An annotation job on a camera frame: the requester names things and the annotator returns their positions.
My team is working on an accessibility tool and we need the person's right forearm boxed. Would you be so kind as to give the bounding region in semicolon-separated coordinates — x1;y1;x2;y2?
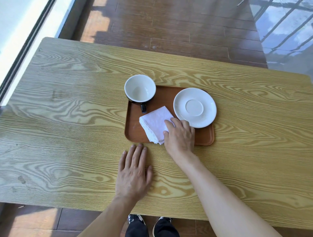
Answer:
171;153;283;237

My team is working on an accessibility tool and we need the person's left forearm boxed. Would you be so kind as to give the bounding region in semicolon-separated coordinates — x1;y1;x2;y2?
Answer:
78;194;143;237

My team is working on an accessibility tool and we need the black right trouser leg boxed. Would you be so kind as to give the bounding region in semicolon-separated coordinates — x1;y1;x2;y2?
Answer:
154;220;180;237

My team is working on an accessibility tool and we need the black and white shoe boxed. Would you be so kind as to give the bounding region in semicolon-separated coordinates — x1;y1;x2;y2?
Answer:
153;216;173;237
127;214;147;226

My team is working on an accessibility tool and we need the black window frame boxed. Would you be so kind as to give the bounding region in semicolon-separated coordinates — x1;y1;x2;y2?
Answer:
0;0;57;104

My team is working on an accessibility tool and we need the person's left hand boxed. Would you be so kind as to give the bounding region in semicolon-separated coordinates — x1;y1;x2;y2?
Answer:
115;144;153;200

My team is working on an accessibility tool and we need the black and white right shoe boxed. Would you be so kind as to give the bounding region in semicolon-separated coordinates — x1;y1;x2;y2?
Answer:
153;216;173;237

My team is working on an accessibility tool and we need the brown rectangular serving tray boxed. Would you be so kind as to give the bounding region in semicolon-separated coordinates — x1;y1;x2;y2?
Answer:
124;85;215;146

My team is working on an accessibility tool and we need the white round saucer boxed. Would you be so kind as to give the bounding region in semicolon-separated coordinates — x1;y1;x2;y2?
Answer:
173;88;217;129

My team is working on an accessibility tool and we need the black trouser leg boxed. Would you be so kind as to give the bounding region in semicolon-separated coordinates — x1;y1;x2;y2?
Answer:
124;220;150;237
154;220;180;237

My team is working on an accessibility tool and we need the white cloth napkin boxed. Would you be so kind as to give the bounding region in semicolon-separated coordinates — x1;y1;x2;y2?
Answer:
139;106;175;145

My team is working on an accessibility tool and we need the person's right hand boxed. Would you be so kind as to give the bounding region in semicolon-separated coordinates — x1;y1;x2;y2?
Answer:
163;117;195;160

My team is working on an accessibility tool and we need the black cup white inside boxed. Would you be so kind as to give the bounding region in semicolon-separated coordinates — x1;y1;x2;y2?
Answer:
124;74;157;114

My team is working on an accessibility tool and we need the black and white left shoe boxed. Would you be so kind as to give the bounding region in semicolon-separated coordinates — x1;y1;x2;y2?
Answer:
127;214;147;226

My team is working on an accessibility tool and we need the black left trouser leg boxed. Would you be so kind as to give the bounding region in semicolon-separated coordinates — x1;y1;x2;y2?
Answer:
124;220;150;237

